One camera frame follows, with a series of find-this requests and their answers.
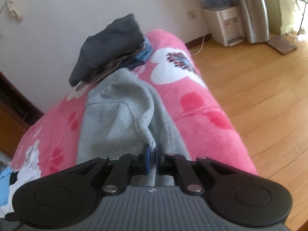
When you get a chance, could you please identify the grey sweatpants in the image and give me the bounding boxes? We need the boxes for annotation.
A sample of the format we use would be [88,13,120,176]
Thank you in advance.
[76,68,190,186]

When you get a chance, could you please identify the brown folded clothes in stack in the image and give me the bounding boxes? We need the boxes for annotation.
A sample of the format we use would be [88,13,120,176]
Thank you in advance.
[79,36,153,85]

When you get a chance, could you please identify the pink floral blanket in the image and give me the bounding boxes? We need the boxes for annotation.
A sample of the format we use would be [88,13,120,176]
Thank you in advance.
[10,29,256,176]

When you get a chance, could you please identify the white garment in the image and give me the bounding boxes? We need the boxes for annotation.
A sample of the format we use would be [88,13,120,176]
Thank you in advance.
[1,148,41,218]

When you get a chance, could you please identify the wooden door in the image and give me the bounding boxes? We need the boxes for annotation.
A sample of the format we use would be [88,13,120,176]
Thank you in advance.
[1,74,43,158]

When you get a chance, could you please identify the light blue garment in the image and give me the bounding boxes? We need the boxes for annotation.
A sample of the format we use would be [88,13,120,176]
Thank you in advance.
[0,167,13,206]

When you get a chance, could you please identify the black folded garment on stack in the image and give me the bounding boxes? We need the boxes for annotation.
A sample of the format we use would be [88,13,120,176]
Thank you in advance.
[69,14,145,87]

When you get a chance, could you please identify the white water dispenser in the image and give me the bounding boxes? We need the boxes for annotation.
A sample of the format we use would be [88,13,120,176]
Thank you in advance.
[203,6,245,47]

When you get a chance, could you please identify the brown floor mat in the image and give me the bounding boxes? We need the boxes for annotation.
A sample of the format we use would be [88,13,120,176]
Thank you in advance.
[266,35,297,55]

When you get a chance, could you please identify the beige curtain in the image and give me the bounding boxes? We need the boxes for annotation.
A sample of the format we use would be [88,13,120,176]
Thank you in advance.
[237,0,269,44]

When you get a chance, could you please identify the white power cord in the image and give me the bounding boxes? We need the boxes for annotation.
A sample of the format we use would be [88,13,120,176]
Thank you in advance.
[189,35,214,56]

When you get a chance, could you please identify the wall socket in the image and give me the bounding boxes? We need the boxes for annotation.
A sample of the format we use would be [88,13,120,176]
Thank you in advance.
[187,10,198,20]

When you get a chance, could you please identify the wall hook rack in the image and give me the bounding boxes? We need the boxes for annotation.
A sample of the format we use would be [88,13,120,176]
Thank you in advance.
[0,0,23,20]

